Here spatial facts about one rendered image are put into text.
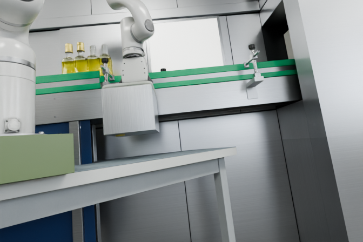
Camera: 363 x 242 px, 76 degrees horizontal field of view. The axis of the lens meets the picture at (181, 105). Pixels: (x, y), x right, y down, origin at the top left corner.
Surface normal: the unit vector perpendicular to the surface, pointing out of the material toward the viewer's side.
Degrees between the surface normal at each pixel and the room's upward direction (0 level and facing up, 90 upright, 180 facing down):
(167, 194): 90
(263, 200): 90
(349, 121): 90
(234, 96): 90
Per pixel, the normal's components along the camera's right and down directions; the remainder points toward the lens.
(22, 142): 0.65, -0.19
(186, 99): 0.04, -0.17
